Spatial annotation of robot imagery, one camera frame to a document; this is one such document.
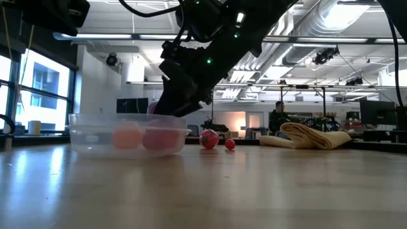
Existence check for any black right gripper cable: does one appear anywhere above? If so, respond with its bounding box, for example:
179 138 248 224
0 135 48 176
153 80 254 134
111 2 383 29
119 0 191 18

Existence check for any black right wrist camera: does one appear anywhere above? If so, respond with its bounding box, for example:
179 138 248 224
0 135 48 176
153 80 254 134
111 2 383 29
158 59 198 96

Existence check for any silver ceiling duct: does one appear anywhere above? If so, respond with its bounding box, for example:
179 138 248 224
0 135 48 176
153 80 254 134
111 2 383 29
233 0 371 73

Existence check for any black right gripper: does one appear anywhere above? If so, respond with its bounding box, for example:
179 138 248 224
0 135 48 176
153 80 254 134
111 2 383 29
153 31 255 117

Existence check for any red toy dragon fruit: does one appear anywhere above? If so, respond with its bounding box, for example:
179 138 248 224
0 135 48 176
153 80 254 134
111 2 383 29
199 128 220 150

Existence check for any folded yellow cloth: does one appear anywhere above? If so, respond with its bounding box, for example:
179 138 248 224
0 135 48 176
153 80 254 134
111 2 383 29
259 122 352 151

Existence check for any orange toy fruit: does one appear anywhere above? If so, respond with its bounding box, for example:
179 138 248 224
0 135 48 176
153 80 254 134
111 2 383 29
112 122 143 150

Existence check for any white cup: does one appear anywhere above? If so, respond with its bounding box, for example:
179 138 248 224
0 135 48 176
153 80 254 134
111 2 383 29
27 120 42 135

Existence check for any large black computer monitor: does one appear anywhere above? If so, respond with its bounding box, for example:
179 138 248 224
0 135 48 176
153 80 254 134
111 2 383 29
359 99 397 127

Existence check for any clear plastic tupperware container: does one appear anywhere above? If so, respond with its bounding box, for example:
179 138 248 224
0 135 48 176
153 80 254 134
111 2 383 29
68 113 191 157

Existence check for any person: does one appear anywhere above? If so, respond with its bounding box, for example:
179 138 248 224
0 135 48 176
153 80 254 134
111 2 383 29
268 101 291 134

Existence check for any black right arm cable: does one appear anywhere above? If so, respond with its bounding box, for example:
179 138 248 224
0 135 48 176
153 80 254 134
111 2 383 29
386 12 406 108

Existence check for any dark window frame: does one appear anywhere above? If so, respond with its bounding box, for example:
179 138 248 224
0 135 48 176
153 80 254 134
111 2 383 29
0 44 79 141

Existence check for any red toy tomato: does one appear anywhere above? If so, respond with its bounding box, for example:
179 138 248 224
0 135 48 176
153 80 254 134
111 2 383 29
142 119 181 151

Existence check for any dark computer monitor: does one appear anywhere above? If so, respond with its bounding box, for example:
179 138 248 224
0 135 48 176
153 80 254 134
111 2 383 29
396 106 407 131

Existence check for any black curved hose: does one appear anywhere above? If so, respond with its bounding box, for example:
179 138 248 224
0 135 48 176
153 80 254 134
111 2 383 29
0 113 16 135

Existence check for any black metal stand frame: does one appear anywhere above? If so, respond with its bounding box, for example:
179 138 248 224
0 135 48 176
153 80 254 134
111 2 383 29
280 85 328 125

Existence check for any yellow hanging cable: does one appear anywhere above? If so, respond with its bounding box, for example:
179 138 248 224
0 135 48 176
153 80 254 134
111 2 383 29
1 6 35 106

